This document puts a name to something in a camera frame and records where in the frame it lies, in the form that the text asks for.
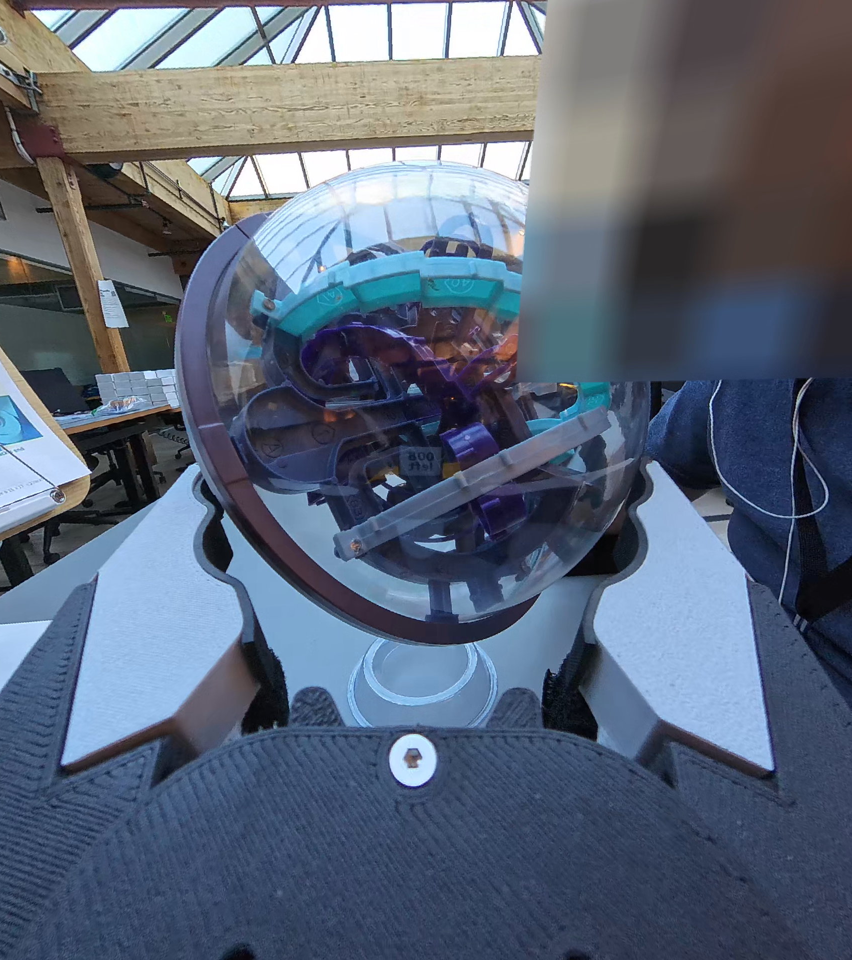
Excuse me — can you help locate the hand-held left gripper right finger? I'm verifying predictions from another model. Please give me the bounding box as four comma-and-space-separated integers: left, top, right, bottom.
579, 459, 777, 777

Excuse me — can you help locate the horizontal wooden ceiling beam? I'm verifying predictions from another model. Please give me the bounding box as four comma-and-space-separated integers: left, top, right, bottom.
36, 56, 543, 162

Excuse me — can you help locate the metal beam bracket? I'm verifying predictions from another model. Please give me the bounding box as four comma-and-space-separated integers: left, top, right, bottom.
0, 56, 44, 114

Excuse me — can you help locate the clear maze ball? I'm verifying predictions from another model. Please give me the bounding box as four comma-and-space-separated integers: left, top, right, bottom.
174, 159, 652, 646

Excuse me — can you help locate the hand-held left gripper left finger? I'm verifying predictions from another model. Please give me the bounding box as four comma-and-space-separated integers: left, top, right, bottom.
58, 465, 262, 775

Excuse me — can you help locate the wooden document board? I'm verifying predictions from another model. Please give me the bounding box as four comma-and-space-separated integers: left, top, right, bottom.
0, 285, 93, 564

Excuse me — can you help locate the wooden desk with black legs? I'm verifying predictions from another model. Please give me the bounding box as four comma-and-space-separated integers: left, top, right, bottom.
58, 405, 187, 526

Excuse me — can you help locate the clear plastic ball stand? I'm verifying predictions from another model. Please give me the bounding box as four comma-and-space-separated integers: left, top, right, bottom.
347, 637, 498, 729

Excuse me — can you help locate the stack of white boxes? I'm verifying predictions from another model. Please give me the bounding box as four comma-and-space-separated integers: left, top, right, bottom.
96, 369, 183, 410

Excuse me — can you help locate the thin white cord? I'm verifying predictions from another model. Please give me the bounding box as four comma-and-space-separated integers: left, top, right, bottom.
708, 378, 830, 605

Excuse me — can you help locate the sloping wooden ceiling beam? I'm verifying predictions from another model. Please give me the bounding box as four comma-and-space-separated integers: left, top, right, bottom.
0, 0, 232, 237

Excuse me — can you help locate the wooden support post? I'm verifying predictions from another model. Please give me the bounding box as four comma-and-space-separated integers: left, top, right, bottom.
37, 156, 132, 375

